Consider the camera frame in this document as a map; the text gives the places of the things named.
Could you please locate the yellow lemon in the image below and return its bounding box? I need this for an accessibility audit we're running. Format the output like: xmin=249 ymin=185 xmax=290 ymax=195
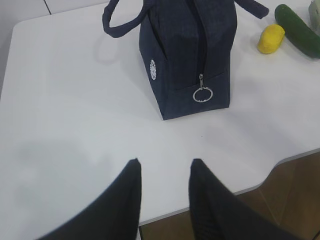
xmin=257 ymin=24 xmax=285 ymax=54

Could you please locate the green cucumber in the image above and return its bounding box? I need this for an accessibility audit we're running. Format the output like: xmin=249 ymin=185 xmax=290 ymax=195
xmin=274 ymin=4 xmax=320 ymax=59

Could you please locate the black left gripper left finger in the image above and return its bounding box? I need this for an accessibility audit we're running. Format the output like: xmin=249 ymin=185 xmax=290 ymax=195
xmin=40 ymin=159 xmax=142 ymax=240

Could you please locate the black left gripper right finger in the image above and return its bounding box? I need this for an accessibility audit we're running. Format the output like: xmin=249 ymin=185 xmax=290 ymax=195
xmin=188 ymin=158 xmax=296 ymax=240

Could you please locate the green lidded glass container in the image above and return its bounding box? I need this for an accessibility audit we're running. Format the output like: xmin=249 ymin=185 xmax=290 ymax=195
xmin=308 ymin=0 xmax=320 ymax=30

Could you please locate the navy blue lunch bag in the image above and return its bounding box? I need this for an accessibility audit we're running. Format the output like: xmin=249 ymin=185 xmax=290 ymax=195
xmin=102 ymin=0 xmax=269 ymax=120

